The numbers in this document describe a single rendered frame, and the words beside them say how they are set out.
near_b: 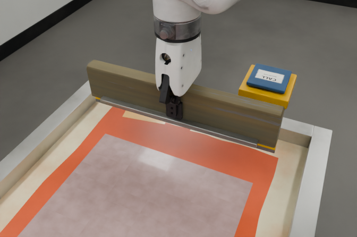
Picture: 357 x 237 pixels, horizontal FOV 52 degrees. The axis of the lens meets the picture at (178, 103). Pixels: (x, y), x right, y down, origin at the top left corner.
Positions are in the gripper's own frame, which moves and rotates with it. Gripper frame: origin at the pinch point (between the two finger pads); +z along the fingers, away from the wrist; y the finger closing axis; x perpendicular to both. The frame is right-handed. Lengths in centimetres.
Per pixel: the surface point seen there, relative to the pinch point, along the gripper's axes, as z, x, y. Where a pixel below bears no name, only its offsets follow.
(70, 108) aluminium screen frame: 10.1, 26.9, -0.4
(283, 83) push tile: 12.5, -15.2, 32.0
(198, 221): 14.0, -9.7, -13.3
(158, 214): 13.9, -2.7, -15.1
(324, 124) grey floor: 109, -35, 139
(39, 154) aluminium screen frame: 12.4, 26.0, -13.1
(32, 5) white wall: 80, 202, 157
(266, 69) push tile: 12.4, -9.9, 36.5
